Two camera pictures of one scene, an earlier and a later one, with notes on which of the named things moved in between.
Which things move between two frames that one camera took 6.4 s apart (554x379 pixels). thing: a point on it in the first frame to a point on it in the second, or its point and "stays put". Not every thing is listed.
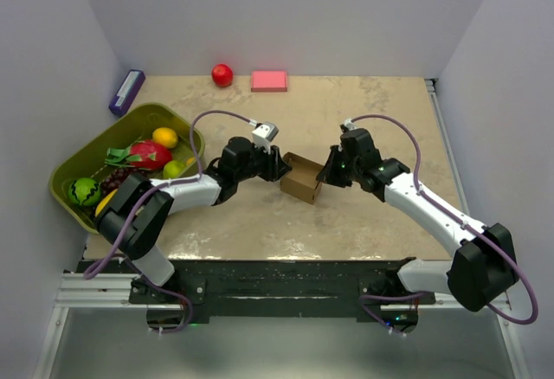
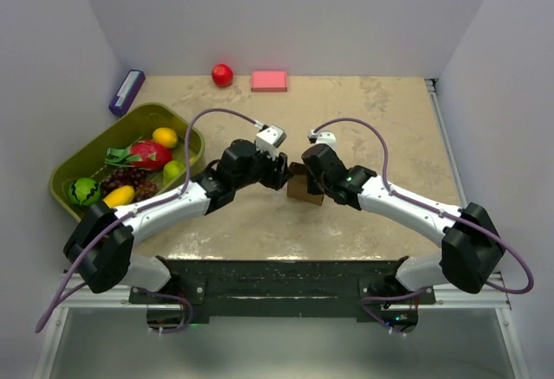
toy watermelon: [84, 192] stays put
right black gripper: [328, 174] to [312, 187]
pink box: [268, 81] stays put
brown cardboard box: [301, 181] stays put
